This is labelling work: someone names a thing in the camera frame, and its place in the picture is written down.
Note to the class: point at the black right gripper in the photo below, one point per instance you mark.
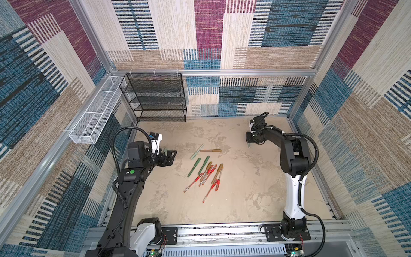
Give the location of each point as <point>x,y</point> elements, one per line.
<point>249,139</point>

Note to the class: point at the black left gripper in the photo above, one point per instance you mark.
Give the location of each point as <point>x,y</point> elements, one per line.
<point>167,158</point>

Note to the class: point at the dark green pen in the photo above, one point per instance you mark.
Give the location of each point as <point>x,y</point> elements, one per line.
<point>204,165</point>
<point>194,167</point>

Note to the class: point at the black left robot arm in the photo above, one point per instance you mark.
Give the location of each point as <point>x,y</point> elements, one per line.
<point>117,239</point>

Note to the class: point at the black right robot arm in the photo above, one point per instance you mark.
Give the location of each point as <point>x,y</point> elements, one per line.
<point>294,161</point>

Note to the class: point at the brown pen middle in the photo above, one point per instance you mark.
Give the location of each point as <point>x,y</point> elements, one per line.
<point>206,171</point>

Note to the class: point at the brown pen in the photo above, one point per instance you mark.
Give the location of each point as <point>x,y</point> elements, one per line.
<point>206,171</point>
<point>217,173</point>

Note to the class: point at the brown pen right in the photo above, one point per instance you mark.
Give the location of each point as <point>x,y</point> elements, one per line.
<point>217,173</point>

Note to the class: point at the red gel pen short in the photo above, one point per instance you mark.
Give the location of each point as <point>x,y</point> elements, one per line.
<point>217,185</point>

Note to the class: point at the black wire mesh shelf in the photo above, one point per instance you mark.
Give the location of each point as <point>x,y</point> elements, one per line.
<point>155,97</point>

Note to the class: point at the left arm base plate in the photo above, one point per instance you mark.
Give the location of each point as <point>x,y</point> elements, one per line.
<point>168,236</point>

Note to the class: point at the white wire mesh basket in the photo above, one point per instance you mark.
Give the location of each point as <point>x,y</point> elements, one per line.
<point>95,117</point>

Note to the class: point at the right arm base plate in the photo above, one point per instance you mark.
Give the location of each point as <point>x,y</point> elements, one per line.
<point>276,232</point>

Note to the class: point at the aluminium mounting rail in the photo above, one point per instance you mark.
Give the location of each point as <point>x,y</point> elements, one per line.
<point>237,233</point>

